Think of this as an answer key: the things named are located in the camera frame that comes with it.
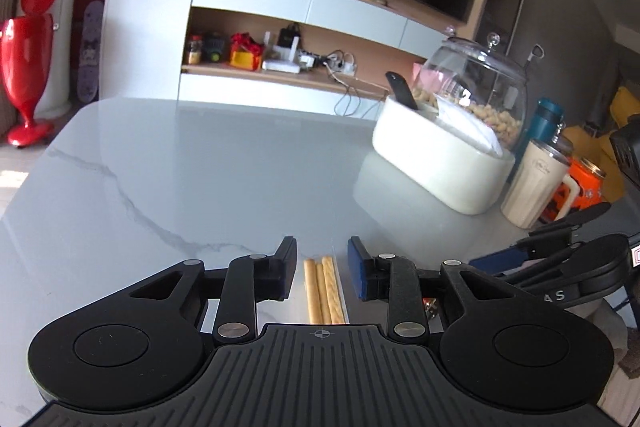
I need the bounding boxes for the cream ribbed mug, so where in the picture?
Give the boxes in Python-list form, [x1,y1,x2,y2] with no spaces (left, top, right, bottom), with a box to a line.
[500,140,580,229]

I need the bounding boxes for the wooden stick bundle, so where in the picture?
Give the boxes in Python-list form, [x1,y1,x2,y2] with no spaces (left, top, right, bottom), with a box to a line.
[303,256,348,325]

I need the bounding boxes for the orange pumpkin bucket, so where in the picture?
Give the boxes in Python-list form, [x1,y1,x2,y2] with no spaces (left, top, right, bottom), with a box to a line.
[541,157,606,222]

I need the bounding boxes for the yellow cushion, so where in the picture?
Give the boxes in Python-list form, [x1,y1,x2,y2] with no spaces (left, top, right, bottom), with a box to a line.
[562,87,639,168]

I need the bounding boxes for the teal thermos bottle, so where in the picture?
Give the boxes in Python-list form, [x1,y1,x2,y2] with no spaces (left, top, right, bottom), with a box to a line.
[508,98,564,181]

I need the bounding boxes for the white oval storage box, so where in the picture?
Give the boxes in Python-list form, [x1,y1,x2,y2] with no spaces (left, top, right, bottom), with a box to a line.
[372,96,515,216]

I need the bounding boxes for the glass jar with nuts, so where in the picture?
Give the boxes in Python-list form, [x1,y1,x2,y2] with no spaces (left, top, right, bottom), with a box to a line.
[411,32,527,155]

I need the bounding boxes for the black remote control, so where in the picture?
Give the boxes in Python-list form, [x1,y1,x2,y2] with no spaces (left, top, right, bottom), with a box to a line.
[385,72,419,112]

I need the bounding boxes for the white router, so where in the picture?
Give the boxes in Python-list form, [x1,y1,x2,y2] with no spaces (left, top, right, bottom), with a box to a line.
[262,58,300,75]

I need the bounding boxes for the red yellow gift box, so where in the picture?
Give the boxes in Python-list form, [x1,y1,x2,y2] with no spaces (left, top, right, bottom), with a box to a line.
[229,32,265,72]

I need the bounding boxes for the purple skateboard deck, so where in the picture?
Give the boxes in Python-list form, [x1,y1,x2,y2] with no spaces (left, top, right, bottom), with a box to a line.
[76,0,104,104]

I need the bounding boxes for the red goblet-shaped bin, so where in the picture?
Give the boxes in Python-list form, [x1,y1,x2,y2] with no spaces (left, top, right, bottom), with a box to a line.
[1,0,55,148]

